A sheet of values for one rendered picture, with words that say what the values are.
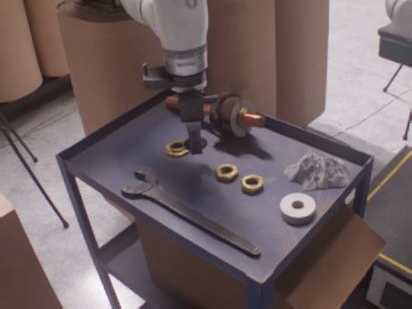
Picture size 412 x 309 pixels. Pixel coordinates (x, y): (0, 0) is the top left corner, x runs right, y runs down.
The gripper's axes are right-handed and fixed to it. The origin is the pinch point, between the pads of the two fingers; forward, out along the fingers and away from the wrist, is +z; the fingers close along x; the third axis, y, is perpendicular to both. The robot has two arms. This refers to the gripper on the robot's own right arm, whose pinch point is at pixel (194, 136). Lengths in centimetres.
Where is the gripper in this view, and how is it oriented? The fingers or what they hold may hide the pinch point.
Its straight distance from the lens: 105.4
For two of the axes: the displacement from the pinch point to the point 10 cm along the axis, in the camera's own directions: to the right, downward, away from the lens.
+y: 9.9, -1.2, 0.4
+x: -1.0, -5.7, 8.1
